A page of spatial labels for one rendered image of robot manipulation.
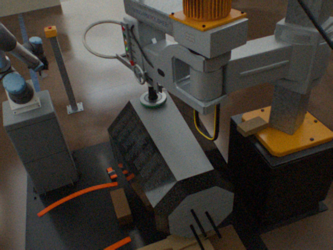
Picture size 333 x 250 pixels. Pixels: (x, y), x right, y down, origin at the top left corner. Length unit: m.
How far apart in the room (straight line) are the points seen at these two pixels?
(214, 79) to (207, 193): 0.71
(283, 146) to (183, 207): 0.81
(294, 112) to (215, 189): 0.76
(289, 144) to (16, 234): 2.32
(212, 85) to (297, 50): 0.54
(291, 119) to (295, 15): 0.70
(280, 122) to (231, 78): 0.68
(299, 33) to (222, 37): 0.56
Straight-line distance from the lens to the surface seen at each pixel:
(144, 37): 2.19
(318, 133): 2.46
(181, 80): 1.99
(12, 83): 2.59
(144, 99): 2.54
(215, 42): 1.54
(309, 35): 1.97
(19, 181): 3.51
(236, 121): 2.51
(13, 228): 3.14
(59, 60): 3.89
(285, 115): 2.31
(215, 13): 1.58
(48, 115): 2.73
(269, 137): 2.33
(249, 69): 1.86
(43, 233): 2.96
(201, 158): 2.06
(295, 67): 2.03
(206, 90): 1.78
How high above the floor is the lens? 2.27
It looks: 38 degrees down
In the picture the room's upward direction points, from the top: 6 degrees counter-clockwise
